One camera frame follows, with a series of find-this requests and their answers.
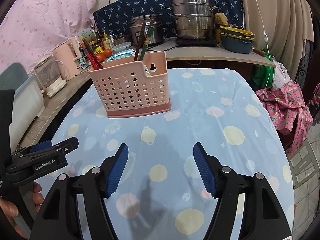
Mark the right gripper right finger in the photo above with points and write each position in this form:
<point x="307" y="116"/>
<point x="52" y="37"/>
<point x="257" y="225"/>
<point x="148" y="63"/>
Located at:
<point x="208" y="167"/>

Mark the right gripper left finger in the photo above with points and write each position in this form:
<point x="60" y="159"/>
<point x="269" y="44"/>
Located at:
<point x="112" y="168"/>

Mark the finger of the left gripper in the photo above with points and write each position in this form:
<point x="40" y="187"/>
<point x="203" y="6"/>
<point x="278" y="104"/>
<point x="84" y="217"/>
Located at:
<point x="64" y="147"/>
<point x="41" y="146"/>

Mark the bright red chopstick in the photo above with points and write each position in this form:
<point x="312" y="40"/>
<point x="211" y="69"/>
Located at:
<point x="93" y="60"/>
<point x="92" y="57"/>

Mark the dark red patterned chopstick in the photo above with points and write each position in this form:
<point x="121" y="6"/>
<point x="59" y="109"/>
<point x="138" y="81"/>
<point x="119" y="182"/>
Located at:
<point x="90" y="52"/>

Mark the maroon chopstick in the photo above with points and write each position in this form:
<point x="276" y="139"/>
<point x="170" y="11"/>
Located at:
<point x="140" y="38"/>

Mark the green chopstick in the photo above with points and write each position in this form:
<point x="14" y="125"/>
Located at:
<point x="147" y="40"/>

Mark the left hand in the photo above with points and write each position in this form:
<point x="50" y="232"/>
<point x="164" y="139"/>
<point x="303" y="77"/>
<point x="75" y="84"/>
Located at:
<point x="11" y="211"/>

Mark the white plastic basin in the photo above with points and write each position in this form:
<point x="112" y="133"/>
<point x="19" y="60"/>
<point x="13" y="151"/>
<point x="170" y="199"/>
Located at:
<point x="28" y="100"/>

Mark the blue patterned tablecloth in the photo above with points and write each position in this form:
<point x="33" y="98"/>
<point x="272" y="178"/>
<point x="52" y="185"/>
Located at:
<point x="161" y="194"/>

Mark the white blender jug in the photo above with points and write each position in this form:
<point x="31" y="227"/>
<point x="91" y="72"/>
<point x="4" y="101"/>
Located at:
<point x="49" y="76"/>

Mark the pink perforated utensil holder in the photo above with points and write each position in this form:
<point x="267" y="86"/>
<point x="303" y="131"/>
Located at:
<point x="129" y="88"/>

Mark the pink electric kettle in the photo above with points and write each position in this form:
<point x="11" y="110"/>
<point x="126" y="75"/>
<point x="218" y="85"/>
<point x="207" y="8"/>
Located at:
<point x="66" y="56"/>

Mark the red tomato left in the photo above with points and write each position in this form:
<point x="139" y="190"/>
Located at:
<point x="100" y="57"/>

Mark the red tomato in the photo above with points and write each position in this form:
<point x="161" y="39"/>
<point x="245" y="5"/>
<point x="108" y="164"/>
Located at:
<point x="100" y="57"/>
<point x="107" y="53"/>

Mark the pink floral cloth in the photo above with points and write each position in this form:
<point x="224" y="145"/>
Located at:
<point x="289" y="114"/>

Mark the red tomato right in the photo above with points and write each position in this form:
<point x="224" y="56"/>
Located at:
<point x="107" y="53"/>

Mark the yellow oil bottle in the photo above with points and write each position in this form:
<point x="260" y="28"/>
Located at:
<point x="107" y="41"/>

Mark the wooden counter shelf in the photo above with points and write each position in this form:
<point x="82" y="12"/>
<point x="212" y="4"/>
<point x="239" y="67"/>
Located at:
<point x="177" y="56"/>

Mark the wet wipes pack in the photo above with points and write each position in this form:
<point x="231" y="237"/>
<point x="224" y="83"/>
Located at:
<point x="122" y="54"/>

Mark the white paper box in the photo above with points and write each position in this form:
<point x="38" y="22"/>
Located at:
<point x="87" y="34"/>

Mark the small steel pot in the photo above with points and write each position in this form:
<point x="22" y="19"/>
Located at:
<point x="121" y="39"/>

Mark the clear food container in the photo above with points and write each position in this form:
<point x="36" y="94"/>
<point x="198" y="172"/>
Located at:
<point x="121" y="47"/>

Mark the black induction cooker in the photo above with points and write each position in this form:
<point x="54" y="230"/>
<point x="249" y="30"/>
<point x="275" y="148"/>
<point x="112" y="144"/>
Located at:
<point x="196" y="43"/>

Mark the stacked blue yellow bowls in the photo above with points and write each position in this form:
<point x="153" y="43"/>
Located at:
<point x="236" y="40"/>

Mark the pink dotted curtain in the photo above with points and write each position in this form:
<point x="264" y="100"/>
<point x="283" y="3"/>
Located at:
<point x="33" y="28"/>

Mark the navy patterned backsplash cloth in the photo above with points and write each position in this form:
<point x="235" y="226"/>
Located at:
<point x="116" y="17"/>

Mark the silver rice cooker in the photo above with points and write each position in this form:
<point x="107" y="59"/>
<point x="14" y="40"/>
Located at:
<point x="136" y="26"/>

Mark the stainless steel steamer pot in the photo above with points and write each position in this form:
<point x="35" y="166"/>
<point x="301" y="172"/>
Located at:
<point x="194" y="18"/>

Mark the beige curtain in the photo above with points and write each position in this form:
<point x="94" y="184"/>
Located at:
<point x="282" y="26"/>

